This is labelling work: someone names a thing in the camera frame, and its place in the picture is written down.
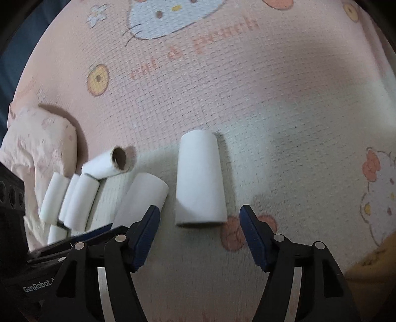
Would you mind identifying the white tube leftmost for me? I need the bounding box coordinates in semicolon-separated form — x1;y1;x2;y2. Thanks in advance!
39;172;70;225

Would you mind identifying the white tube lower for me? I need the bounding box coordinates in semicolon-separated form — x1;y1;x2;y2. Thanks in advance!
47;225;68;245

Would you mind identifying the brown cardboard box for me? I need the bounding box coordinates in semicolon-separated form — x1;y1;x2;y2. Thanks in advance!
345;233;396;321

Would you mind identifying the white tube middle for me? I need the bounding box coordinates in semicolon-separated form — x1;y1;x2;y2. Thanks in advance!
58;174;80;223

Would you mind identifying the pink floral pillow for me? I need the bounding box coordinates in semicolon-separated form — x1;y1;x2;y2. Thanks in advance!
1;107;77;250

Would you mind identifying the pink cartoon blanket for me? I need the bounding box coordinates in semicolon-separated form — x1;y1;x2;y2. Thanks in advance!
7;1;395;321

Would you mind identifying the white paper tube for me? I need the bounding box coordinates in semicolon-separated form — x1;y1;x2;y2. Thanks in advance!
175;130;227;227
112;172;169;228

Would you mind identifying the white tube with open end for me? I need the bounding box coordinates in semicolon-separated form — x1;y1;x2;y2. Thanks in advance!
81;146;127;181

